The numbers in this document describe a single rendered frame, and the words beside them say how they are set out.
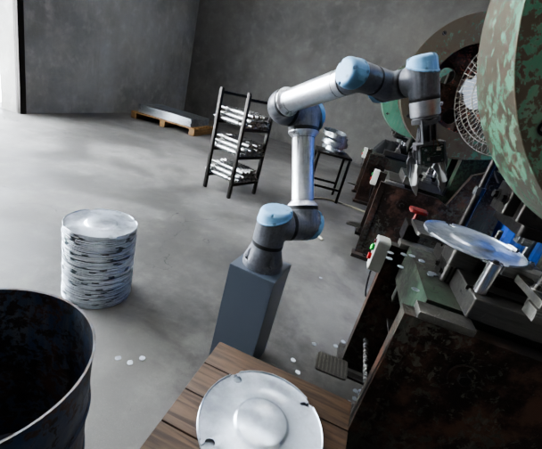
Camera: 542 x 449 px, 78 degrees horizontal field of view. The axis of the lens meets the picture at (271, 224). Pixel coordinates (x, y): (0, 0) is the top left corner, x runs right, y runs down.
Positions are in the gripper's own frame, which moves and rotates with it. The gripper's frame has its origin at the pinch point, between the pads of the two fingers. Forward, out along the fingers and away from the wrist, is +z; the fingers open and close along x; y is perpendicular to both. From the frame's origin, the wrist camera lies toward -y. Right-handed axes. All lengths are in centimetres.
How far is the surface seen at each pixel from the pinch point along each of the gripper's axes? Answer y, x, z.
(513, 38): 41, 5, -31
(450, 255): 0.1, 5.2, 21.0
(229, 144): -203, -131, -16
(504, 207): 1.1, 18.8, 7.4
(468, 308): 18.4, 4.5, 27.9
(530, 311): 20.1, 17.6, 28.3
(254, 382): 36, -50, 36
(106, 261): -7, -123, 15
